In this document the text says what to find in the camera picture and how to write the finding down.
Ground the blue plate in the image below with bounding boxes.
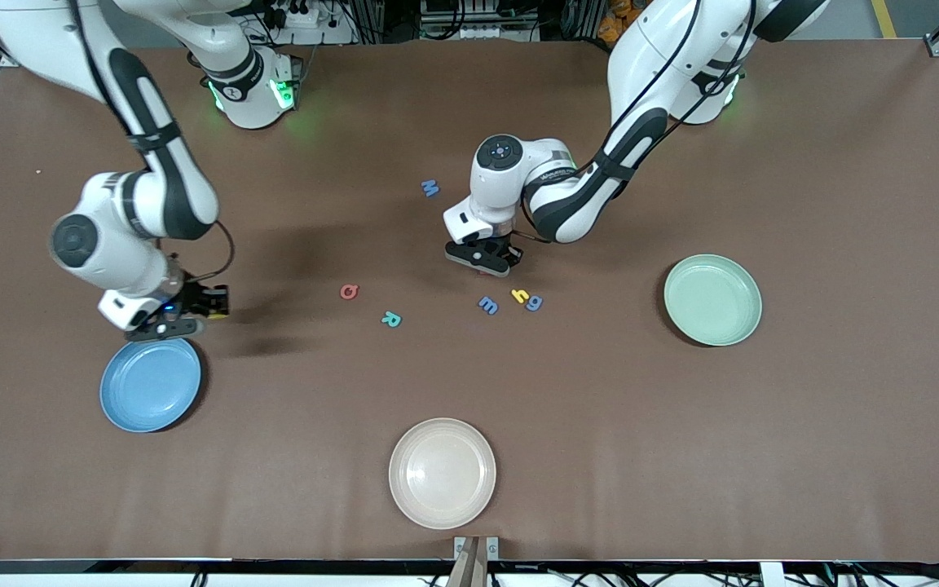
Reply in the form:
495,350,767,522
99,334,202,434

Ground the green plate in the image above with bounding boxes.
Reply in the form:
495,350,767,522
663,254,763,347

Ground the beige plate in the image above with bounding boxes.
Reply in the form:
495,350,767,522
388,417,497,531

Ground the brown table cover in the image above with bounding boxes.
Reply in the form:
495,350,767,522
0,39,939,563

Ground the orange objects pile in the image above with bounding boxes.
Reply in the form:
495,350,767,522
597,0,641,42

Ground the white power strip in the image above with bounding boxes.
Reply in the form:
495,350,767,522
241,0,359,46

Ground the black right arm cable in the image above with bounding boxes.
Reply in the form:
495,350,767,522
70,0,236,285

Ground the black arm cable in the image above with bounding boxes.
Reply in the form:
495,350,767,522
518,0,756,242
70,0,236,285

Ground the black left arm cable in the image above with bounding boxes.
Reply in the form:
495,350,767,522
518,0,756,242

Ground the black table edge rail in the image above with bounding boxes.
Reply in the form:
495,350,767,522
0,558,939,573

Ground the metal mounting bracket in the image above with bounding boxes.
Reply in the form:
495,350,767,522
453,536,500,562

